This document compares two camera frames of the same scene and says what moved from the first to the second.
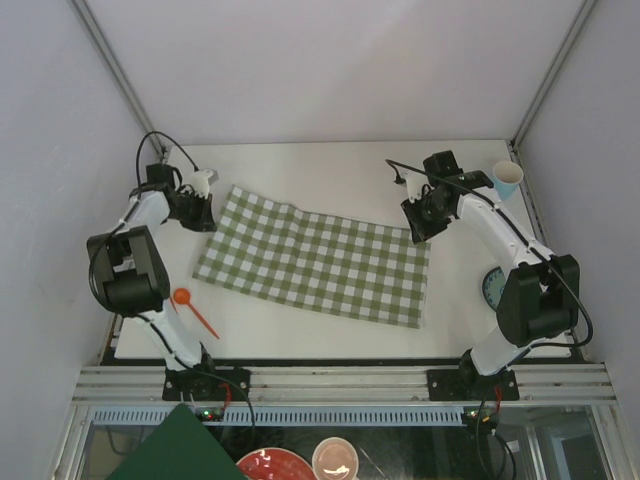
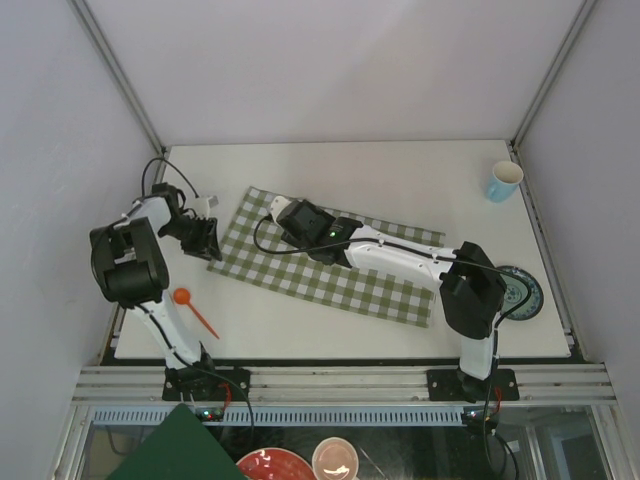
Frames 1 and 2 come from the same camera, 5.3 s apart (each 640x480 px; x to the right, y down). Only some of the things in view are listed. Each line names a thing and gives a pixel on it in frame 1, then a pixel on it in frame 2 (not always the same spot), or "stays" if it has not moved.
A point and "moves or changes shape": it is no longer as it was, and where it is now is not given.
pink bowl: [335, 458] stays
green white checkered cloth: [340, 264] moves or changes shape
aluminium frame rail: [341, 385] stays
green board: [183, 447] stays
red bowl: [274, 463] stays
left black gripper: [205, 222] -> [206, 247]
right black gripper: [421, 230] -> [320, 211]
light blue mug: [507, 175] stays
